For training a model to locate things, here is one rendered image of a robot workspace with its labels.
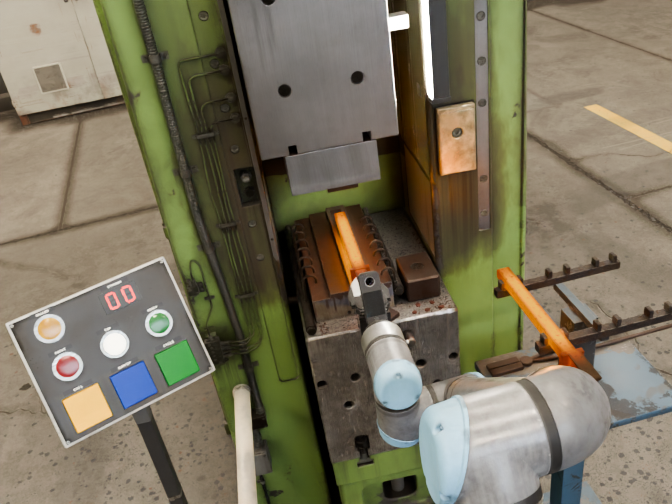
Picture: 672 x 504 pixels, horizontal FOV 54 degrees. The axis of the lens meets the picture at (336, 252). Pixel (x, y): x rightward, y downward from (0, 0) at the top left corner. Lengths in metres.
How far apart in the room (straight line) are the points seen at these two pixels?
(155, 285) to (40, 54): 5.40
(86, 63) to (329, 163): 5.42
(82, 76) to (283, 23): 5.51
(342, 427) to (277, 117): 0.86
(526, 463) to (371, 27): 0.88
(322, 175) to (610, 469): 1.54
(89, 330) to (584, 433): 1.00
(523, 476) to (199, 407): 2.18
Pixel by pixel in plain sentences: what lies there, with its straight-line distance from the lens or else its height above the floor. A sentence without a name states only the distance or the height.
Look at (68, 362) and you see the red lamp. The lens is 1.47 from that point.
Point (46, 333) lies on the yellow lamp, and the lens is 1.46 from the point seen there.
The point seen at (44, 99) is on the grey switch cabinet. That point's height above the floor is 0.21.
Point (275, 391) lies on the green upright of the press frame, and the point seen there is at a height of 0.59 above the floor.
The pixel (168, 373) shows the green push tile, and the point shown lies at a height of 1.00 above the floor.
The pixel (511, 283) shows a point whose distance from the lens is 1.59.
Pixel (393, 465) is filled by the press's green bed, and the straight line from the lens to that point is 1.97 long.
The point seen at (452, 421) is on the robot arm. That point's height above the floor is 1.34.
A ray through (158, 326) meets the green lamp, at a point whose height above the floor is 1.09.
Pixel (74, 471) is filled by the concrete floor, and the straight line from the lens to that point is 2.87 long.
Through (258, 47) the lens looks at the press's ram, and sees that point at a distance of 1.34.
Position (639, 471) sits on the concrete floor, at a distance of 2.54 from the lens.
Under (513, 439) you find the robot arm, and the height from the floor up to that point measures 1.32.
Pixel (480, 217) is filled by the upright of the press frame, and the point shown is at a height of 1.03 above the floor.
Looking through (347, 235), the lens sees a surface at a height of 1.05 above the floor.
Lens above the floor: 1.93
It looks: 32 degrees down
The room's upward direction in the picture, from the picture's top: 9 degrees counter-clockwise
